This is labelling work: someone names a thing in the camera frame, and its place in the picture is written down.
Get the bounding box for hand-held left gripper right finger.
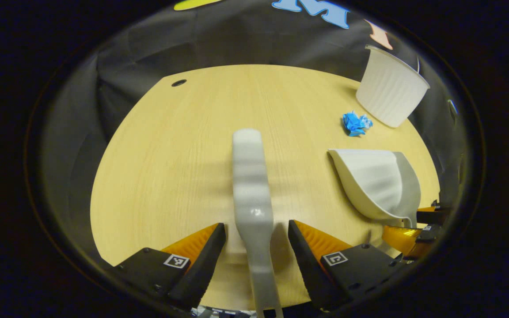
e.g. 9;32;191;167
288;220;407;312

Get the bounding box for small white broom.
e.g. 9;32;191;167
232;129;284;318

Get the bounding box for blue paper trash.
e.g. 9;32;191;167
342;110;373;137

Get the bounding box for white garbage bin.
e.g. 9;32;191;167
356;44;431;129

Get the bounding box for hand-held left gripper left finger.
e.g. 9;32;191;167
113;223;227;312

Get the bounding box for black backdrop cloth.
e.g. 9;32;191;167
42;0;463;265

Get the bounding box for white dustpan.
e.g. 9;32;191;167
328;149;422;228

